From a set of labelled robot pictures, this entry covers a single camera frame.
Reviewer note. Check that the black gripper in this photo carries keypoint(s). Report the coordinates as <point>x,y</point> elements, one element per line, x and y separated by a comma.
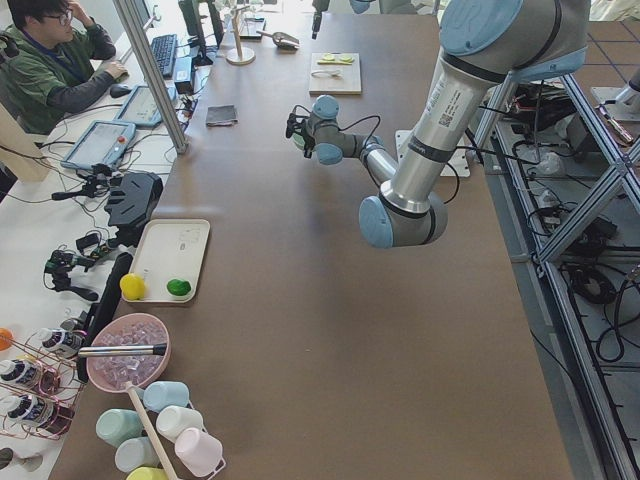
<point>306,145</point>

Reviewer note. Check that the white spoon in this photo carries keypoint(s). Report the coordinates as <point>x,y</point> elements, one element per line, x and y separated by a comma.
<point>326,74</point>

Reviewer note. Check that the light green bowl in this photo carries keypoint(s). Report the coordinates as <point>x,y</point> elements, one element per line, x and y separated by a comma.
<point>298,141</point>

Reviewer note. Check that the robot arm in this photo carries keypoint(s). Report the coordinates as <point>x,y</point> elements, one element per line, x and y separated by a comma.
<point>481,44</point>

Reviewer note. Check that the pink bowl with ice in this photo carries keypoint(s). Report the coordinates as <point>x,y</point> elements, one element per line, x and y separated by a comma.
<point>110,374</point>

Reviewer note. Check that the wooden cutting board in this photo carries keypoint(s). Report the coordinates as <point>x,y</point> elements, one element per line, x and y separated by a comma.
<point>349,84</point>

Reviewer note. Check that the lemon slice lower stack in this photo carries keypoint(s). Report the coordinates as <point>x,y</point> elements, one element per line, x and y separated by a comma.
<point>326,59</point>

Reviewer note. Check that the metal scoop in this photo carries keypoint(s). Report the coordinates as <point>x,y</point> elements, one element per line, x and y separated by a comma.
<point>282,40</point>

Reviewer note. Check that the wooden mug tree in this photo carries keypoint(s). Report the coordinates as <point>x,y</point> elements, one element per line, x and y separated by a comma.
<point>231,48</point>

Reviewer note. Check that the grey folded cloth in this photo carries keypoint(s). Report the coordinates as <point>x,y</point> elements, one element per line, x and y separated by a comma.
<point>222,115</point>

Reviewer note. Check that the black monitor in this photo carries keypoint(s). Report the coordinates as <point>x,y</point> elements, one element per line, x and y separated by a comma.
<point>201,53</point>

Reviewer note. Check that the black keyboard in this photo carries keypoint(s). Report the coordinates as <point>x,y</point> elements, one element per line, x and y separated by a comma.
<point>163,48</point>

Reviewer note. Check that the upper teach pendant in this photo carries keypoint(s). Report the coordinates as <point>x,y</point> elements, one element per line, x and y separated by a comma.
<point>140,109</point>

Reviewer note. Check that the teach pendant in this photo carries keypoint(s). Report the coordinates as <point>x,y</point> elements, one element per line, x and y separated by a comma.
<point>140,109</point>
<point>103,143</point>

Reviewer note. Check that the cream serving tray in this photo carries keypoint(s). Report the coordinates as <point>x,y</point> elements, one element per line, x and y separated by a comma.
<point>170,248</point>

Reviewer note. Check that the lower teach pendant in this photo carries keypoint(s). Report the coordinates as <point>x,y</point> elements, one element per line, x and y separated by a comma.
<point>103,143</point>

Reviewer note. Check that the green lime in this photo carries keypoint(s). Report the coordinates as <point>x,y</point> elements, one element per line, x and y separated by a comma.
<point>178,287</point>

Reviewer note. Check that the person in green jacket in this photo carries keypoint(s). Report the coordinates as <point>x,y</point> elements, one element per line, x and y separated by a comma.
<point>65,63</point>

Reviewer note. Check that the yellow lemon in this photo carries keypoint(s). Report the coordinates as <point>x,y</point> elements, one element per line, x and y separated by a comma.
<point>132,287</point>

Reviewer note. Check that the metal ice tongs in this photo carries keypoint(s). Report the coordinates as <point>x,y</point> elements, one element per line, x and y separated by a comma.
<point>123,350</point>

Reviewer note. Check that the pastel cup rack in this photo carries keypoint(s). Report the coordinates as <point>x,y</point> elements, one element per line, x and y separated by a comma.
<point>163,410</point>

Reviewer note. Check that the aluminium frame post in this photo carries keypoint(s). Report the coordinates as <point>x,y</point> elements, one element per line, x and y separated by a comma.
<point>142,50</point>

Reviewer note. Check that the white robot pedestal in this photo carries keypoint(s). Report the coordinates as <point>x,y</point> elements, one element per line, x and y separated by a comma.
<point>456,166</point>

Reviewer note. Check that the copper wire bottle rack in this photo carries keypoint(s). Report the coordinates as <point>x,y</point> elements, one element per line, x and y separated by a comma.
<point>39,383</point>

